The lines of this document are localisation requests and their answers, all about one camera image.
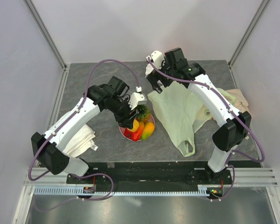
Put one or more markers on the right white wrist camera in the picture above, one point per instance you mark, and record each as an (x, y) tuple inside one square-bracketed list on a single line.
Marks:
[(156, 58)]

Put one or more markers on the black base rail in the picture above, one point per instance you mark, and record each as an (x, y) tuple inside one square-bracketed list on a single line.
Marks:
[(188, 172)]

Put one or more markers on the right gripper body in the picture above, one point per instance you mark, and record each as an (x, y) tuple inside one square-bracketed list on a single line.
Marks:
[(154, 76)]

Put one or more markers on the white red cartoon bag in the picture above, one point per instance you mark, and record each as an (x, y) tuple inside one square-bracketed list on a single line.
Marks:
[(149, 70)]

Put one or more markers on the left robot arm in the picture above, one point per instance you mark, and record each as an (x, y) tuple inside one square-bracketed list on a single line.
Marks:
[(48, 148)]

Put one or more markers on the slotted cable duct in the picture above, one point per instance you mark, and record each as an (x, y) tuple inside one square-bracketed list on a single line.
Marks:
[(82, 191)]

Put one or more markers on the beige crumpled cloth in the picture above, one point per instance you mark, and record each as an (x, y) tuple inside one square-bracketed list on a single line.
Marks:
[(236, 98)]

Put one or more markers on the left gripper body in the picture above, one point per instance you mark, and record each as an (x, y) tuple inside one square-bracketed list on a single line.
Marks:
[(121, 109)]

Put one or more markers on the fake pineapple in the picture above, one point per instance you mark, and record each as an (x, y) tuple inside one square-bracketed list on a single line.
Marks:
[(144, 113)]

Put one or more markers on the fake red bell pepper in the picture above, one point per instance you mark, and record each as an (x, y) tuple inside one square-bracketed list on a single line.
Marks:
[(128, 134)]

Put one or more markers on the pink plate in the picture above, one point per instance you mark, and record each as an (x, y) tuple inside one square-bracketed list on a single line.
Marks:
[(151, 119)]

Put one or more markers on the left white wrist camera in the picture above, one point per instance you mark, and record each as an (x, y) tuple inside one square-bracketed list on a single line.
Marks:
[(137, 98)]

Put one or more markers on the white folded towel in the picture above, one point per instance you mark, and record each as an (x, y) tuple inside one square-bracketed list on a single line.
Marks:
[(81, 142)]

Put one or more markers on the small yellow fake fruit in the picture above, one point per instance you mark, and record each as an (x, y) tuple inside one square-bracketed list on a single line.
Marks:
[(135, 126)]

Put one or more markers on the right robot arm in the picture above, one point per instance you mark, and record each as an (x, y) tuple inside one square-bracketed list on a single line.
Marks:
[(227, 138)]

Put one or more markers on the green avocado print plastic bag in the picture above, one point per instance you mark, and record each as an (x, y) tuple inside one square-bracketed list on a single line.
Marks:
[(183, 110)]

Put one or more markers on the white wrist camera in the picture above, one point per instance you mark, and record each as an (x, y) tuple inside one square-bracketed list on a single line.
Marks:
[(156, 58), (137, 98)]

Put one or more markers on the fake red orange mango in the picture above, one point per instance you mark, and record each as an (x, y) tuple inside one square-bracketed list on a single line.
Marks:
[(138, 133)]

